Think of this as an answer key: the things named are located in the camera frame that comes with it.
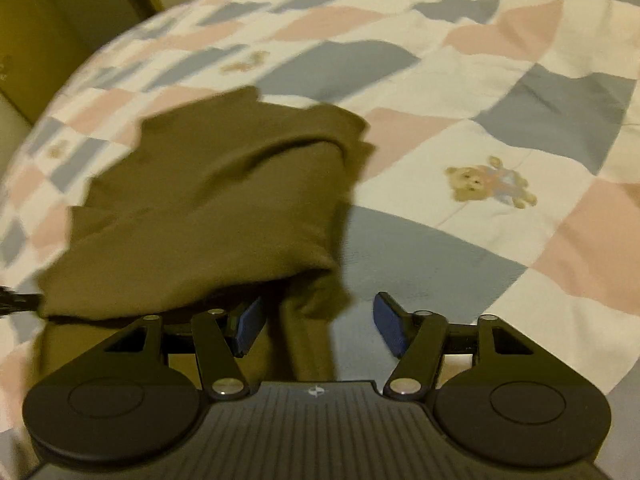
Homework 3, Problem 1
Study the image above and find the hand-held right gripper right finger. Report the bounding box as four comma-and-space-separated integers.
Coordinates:
373, 291, 550, 402

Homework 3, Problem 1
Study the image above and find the checkered teddy bear blanket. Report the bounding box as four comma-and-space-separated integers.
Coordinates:
0, 0, 640, 436

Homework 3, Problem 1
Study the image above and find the olive brown garment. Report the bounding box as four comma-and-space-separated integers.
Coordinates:
34, 86, 376, 382

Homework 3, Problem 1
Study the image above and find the wooden cabinet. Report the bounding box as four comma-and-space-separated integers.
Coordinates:
0, 0, 166, 126

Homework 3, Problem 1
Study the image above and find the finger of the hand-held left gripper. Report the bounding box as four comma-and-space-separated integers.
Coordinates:
0, 286, 42, 317

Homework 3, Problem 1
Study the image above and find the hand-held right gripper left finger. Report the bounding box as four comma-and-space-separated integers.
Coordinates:
90, 296, 266, 402

